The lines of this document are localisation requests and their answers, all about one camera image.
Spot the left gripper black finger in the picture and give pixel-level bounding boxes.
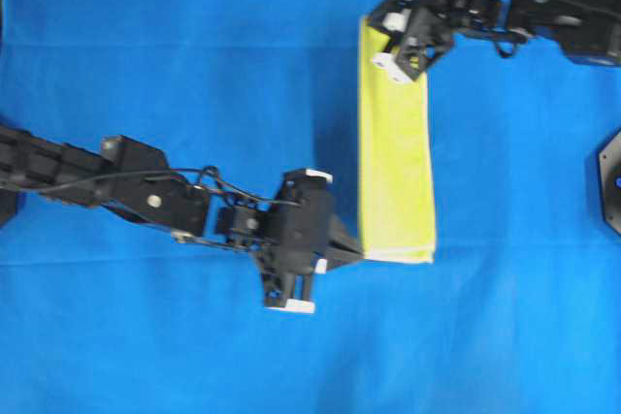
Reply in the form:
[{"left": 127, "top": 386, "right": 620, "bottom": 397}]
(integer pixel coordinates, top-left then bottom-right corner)
[
  {"left": 323, "top": 248, "right": 364, "bottom": 271},
  {"left": 329, "top": 213, "right": 363, "bottom": 254}
]

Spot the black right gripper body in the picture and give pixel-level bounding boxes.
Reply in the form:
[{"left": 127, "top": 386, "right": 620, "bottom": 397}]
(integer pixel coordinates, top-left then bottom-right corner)
[{"left": 368, "top": 0, "right": 485, "bottom": 84}]

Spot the blue table cloth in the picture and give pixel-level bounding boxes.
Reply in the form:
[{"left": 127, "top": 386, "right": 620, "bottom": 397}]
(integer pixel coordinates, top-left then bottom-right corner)
[{"left": 1, "top": 0, "right": 620, "bottom": 413}]

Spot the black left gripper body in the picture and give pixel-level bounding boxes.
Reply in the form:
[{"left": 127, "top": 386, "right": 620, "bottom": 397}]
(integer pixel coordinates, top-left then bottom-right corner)
[{"left": 254, "top": 168, "right": 335, "bottom": 313}]

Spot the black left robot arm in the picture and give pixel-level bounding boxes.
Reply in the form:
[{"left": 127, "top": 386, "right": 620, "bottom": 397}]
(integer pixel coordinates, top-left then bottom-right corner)
[{"left": 1, "top": 126, "right": 364, "bottom": 313}]

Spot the yellow-green towel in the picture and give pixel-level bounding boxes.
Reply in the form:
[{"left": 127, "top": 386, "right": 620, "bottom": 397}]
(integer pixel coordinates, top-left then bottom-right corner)
[{"left": 358, "top": 18, "right": 437, "bottom": 265}]

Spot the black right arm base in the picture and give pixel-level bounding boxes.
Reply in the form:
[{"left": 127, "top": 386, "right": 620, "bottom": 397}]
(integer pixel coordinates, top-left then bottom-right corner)
[{"left": 595, "top": 129, "right": 620, "bottom": 239}]

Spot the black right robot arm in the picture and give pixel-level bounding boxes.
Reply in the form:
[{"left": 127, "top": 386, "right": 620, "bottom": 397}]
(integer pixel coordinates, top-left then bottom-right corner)
[{"left": 366, "top": 0, "right": 620, "bottom": 83}]

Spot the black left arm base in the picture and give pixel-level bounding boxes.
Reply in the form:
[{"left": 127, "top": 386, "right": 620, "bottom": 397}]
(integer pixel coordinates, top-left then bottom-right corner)
[{"left": 0, "top": 189, "right": 24, "bottom": 229}]

